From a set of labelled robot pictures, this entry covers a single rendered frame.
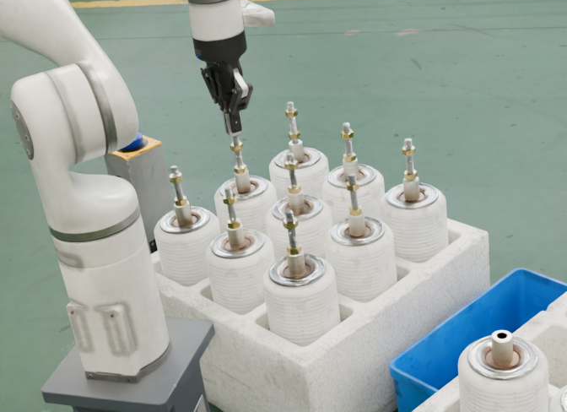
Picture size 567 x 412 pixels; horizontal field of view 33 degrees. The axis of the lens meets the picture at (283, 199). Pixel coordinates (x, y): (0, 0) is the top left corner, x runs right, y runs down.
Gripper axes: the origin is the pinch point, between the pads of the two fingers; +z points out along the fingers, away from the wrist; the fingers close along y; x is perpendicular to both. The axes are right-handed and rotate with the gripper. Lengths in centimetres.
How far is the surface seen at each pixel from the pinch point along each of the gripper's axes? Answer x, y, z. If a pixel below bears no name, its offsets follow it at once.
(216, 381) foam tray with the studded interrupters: -16.2, 16.1, 30.3
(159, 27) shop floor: 54, -168, 38
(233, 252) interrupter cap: -10.4, 16.6, 10.7
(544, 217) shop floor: 57, 6, 36
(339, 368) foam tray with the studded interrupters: -5.8, 34.0, 22.0
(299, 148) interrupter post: 11.4, -1.5, 8.8
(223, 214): -4.7, 1.4, 13.3
